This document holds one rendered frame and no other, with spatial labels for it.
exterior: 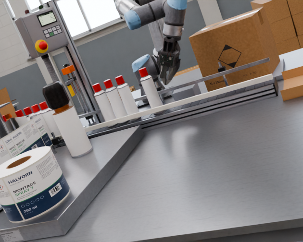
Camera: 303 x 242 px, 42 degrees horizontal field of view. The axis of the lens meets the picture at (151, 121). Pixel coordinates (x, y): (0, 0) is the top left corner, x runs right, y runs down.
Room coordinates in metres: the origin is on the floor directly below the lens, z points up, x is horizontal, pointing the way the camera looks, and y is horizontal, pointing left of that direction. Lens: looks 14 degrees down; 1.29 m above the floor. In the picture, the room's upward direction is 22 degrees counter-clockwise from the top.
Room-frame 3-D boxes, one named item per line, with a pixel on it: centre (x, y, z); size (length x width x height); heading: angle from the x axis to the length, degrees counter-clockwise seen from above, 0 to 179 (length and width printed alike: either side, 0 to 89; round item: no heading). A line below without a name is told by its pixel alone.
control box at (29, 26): (1.92, 0.32, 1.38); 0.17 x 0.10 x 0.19; 120
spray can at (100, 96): (1.76, 0.17, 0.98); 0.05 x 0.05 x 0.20
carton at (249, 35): (1.81, -0.49, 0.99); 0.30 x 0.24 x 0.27; 56
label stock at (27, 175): (1.15, 0.41, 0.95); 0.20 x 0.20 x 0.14
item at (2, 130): (1.89, 0.68, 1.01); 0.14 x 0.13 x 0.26; 65
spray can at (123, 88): (1.70, 0.06, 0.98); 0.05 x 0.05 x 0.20
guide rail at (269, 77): (1.64, 0.01, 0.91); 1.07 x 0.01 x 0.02; 65
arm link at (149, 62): (2.23, -0.08, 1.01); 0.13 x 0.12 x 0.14; 94
